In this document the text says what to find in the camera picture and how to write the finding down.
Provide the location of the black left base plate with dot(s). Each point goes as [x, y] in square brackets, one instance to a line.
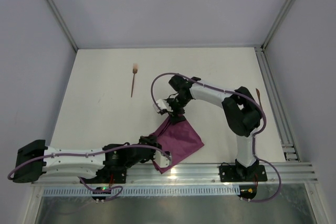
[108, 176]

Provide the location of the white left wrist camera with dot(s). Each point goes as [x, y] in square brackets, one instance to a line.
[162, 159]

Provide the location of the right corner frame post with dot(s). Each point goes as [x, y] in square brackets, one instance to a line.
[282, 14]

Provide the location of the aluminium right side rail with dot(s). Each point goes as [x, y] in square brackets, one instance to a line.
[284, 130]

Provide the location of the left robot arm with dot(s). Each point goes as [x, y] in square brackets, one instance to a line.
[104, 165]

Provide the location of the slotted grey cable duct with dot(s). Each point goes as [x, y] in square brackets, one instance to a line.
[134, 191]

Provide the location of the purple cloth napkin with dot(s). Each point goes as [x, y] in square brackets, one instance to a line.
[180, 139]

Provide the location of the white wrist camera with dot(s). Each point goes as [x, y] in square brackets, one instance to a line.
[162, 159]
[161, 106]

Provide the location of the controller board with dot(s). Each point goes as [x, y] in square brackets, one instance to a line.
[247, 192]
[100, 193]

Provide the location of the left corner frame post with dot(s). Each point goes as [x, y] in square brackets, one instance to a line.
[62, 24]

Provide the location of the left controller board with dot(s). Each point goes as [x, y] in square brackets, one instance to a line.
[100, 193]

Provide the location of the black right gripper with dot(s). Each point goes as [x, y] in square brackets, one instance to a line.
[176, 112]

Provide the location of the right controller board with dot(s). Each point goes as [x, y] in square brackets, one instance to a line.
[247, 192]

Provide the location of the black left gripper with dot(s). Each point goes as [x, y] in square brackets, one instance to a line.
[151, 142]

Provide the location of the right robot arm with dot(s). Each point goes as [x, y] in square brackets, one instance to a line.
[243, 116]

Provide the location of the aluminium rail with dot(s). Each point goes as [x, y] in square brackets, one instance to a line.
[284, 130]
[198, 174]

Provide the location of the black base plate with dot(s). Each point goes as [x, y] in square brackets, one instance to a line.
[108, 176]
[231, 172]

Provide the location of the aluminium front rail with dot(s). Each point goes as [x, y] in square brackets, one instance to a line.
[198, 174]

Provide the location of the corner frame post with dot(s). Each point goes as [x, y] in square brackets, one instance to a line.
[282, 14]
[62, 24]

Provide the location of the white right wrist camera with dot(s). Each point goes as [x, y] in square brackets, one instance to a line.
[161, 106]

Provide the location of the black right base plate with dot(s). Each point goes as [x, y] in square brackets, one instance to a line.
[231, 172]

